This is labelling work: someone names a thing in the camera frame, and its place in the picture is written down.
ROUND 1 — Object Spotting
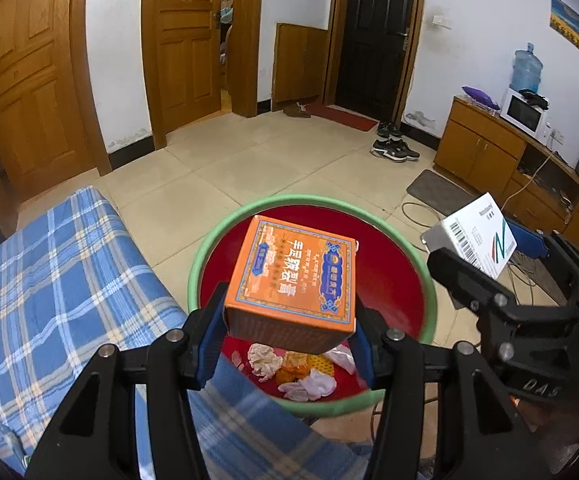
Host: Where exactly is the purple bag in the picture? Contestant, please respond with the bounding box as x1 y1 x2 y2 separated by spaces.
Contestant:
461 85 500 111

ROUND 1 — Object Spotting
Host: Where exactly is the white microwave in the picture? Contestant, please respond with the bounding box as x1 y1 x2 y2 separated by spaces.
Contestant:
499 87 550 135

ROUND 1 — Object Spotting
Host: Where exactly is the red basin with green rim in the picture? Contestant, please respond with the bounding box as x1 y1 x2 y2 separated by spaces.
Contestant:
188 195 437 417

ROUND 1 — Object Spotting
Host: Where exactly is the black bundle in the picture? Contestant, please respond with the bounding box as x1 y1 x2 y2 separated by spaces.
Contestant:
518 88 550 109

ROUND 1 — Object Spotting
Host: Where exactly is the orange paper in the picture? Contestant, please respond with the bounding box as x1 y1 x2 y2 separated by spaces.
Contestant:
276 351 334 386

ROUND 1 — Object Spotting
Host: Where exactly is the wooden cabinet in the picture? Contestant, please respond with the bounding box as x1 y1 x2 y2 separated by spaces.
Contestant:
433 95 579 261

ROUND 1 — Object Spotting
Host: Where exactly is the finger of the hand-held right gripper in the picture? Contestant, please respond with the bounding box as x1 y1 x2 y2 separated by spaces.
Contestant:
427 247 579 366
512 222 579 306

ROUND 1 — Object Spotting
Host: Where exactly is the blue water bottle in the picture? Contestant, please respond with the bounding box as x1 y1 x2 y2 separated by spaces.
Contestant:
512 44 543 92

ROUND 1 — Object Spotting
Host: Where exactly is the black sneaker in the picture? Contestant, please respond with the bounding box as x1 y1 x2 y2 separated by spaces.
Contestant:
384 138 420 162
371 141 405 161

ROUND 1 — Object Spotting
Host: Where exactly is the blue landscape wall poster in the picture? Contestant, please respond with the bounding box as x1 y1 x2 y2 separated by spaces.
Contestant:
549 0 579 62

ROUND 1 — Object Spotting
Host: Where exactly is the blue plaid bed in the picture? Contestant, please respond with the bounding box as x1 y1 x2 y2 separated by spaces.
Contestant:
0 186 370 480

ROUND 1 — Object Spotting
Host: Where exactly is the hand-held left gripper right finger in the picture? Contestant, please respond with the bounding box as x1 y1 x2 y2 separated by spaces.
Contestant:
352 305 540 480

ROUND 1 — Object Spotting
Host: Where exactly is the grey floor mat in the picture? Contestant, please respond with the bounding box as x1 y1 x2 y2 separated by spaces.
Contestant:
406 169 475 217

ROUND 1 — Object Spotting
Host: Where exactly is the tangled grey cable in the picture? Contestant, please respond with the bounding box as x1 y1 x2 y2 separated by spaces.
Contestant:
509 250 545 292

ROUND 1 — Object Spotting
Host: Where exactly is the black entrance door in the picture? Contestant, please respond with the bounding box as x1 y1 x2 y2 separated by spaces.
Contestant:
323 0 427 133

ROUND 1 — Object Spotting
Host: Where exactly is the orange printed box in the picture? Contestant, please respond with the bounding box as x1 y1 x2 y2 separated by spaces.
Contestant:
224 215 359 353

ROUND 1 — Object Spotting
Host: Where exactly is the wooden wall panel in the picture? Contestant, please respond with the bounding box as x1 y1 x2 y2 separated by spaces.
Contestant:
272 22 330 111

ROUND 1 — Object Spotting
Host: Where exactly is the white box with striped logo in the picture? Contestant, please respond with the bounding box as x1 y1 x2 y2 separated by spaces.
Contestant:
421 191 519 281

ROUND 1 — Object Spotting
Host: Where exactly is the wooden panel door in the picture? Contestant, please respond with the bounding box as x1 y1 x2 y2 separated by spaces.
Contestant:
141 0 265 151
0 0 113 231

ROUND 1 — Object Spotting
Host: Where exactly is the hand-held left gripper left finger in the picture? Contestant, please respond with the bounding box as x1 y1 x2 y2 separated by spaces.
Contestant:
24 282 230 480

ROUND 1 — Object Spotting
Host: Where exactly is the white cable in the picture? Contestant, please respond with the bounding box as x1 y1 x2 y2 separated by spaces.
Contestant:
499 147 553 211

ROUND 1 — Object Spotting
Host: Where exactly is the red door mat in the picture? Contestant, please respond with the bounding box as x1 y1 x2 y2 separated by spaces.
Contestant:
308 104 379 132

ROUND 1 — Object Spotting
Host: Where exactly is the white tissue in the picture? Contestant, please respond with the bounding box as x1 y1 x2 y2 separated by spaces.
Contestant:
278 369 336 402

